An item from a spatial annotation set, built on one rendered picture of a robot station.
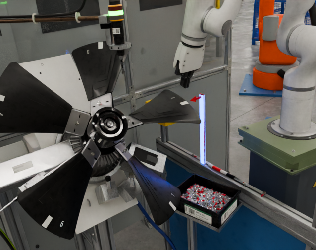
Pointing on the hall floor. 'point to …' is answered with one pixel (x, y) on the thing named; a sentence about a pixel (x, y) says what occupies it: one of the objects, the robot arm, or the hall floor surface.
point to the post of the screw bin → (191, 232)
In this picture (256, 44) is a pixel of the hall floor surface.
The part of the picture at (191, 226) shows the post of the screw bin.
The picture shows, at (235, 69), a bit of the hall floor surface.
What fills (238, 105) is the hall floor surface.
